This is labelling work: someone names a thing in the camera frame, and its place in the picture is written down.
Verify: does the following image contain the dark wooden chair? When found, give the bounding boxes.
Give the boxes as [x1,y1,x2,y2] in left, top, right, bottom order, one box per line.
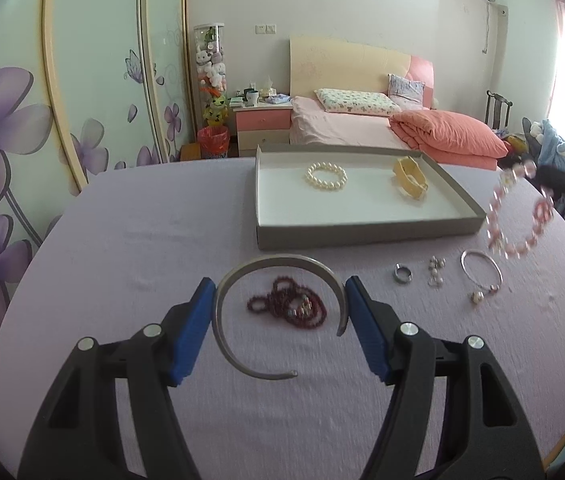
[484,90,513,130]

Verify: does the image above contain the floral white pillow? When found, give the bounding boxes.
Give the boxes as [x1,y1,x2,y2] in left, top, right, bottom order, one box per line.
[314,88,401,117]

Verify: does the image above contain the purple patterned pillow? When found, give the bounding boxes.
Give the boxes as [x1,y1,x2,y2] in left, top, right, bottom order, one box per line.
[387,74,425,110]

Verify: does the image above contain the grey cardboard tray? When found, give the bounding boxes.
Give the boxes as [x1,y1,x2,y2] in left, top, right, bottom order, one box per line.
[255,144,486,250]

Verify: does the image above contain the pink bead bracelet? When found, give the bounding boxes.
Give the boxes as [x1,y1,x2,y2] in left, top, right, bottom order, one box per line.
[485,164,556,261]

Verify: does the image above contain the white pearl bracelet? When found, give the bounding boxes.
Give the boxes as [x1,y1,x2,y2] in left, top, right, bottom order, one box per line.
[305,160,349,192]

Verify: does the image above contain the large pearl pendant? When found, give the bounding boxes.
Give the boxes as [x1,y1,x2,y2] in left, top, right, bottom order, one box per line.
[470,290,484,304]

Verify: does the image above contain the thin silver bangle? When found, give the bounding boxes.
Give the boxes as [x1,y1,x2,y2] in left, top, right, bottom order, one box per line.
[460,249,503,295]

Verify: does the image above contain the floral sliding wardrobe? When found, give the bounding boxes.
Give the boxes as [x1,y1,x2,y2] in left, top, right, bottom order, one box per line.
[0,0,194,326]

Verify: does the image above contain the bed with pink sheet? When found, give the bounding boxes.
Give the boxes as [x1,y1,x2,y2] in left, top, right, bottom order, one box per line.
[290,96,412,150]

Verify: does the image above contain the beige pink headboard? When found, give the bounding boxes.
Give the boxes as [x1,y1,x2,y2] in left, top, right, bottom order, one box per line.
[289,36,434,107]

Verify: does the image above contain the pink white nightstand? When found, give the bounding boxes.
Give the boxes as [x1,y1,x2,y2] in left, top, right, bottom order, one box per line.
[234,102,293,157]

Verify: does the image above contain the pearl chain earrings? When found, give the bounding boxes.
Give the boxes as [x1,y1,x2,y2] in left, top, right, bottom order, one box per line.
[427,256,446,288]

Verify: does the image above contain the red waste bin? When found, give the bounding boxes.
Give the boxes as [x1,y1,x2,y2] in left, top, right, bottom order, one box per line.
[197,126,230,159]

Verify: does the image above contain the dark red bead bracelet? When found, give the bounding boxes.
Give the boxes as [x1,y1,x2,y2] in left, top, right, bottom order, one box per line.
[246,275,330,331]

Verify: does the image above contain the white wall socket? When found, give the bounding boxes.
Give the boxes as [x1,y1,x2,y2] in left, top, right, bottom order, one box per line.
[255,24,277,35]

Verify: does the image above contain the clear tube of plush toys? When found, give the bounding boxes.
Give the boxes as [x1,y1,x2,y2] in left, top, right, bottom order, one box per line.
[194,23,228,127]

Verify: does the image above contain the blue plush clothing pile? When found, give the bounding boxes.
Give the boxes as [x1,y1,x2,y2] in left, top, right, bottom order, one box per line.
[522,117,565,171]

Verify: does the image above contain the grey cuff bangle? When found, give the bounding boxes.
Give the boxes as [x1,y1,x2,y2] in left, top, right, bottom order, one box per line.
[212,254,349,382]

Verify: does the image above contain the yellow wrist watch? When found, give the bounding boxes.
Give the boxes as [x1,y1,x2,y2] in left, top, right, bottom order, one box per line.
[393,156,429,200]

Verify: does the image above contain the folded coral duvet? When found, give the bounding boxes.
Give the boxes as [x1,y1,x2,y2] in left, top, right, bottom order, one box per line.
[389,110,508,170]

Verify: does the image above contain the small wooden stool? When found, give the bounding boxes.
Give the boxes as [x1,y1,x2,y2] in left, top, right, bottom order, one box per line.
[179,143,202,162]

